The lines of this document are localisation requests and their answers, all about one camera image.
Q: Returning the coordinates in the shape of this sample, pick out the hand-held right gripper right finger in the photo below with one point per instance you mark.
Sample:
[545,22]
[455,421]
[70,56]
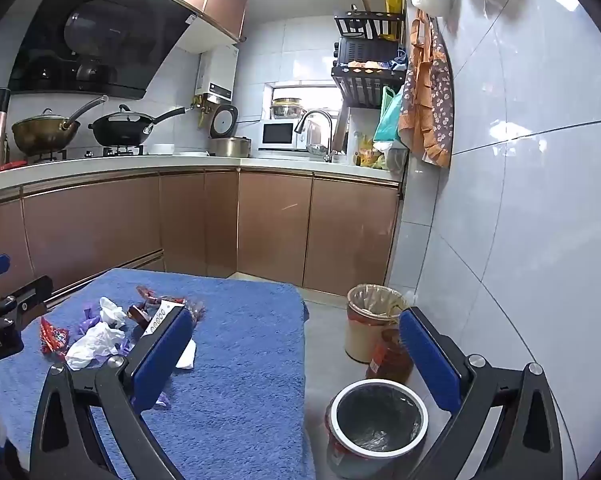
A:
[428,355]

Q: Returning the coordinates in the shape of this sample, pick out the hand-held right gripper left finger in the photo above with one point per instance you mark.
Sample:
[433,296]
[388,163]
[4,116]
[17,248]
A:
[160,355]

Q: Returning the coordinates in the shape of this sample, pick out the brown wrapper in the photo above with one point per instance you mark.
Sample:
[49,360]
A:
[136,315]

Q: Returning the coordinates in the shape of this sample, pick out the red snack wrapper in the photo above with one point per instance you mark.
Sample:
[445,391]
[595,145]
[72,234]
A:
[53,337]

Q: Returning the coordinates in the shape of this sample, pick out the clear wrapper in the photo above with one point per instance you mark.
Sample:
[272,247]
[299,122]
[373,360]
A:
[198,310]

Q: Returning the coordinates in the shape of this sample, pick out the dark red wrapper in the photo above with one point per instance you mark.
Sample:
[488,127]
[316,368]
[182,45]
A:
[148,295]

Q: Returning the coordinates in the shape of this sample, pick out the small purple wrapper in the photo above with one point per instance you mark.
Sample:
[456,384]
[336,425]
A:
[90,317]

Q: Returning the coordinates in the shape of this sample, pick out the small white tissue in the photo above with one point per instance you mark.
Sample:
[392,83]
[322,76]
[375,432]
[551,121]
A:
[111,312]

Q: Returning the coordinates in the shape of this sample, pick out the large white plastic bag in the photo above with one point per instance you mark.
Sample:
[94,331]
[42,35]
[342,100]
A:
[93,345]

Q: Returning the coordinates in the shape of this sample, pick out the beige bin with liner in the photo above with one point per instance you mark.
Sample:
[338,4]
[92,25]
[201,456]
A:
[360,340]

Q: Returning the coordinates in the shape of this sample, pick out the white-rimmed bin with black liner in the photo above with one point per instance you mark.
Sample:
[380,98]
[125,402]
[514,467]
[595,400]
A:
[340,455]

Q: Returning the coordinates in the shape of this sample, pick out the cooking oil bottle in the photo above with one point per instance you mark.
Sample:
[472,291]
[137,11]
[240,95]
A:
[385,360]

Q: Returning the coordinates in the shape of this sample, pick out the blue towel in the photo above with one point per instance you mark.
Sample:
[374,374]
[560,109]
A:
[250,360]

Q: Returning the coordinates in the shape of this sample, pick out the red flat item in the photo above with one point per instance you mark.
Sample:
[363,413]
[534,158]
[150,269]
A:
[5,166]

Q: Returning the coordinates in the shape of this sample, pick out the brass wok with lid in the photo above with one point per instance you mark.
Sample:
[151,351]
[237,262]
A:
[40,132]

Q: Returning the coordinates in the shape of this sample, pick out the kitchen counter with brown cabinets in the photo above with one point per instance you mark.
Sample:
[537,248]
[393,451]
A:
[270,230]

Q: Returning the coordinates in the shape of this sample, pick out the gas stove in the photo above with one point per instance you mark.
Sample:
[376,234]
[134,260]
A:
[120,151]

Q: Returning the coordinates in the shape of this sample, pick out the black wok with lid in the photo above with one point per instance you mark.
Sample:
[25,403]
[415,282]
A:
[120,130]

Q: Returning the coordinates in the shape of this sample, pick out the yellow food package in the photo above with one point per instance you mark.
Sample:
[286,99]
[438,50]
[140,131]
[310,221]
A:
[366,152]

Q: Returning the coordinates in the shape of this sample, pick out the silver rice cooker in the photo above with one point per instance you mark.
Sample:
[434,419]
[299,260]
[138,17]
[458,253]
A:
[230,147]

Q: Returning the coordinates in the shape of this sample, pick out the green plastic bag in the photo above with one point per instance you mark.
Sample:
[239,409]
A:
[388,120]

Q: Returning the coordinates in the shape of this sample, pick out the orange and brown floral apron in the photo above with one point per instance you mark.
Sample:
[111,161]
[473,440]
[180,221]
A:
[425,110]

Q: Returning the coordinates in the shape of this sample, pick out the white microwave oven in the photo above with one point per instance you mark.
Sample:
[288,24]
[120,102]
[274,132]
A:
[275,135]

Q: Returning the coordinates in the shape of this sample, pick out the chrome kitchen faucet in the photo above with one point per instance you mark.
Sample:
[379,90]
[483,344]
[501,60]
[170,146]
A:
[325,125]

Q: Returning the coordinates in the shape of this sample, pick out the black range hood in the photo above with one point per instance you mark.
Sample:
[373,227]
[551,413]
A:
[105,35]

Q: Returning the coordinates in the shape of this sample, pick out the stacked steel pots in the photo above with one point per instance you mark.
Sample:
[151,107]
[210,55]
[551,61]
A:
[286,108]

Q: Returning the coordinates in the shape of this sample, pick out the kitchen window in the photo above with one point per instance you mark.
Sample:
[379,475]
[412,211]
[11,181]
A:
[320,97]

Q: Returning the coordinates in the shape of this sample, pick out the white water heater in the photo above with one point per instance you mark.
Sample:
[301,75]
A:
[218,70]

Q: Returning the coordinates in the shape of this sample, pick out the black box on rack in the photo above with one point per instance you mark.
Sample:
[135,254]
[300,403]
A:
[365,50]

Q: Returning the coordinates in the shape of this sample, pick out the yellow roll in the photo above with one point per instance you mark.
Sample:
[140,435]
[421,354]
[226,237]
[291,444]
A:
[393,0]

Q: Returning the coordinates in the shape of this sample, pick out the wooden stick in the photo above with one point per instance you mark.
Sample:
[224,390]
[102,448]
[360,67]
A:
[364,0]

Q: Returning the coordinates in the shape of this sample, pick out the black wall storage rack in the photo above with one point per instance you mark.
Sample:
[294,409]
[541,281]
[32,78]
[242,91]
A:
[360,85]

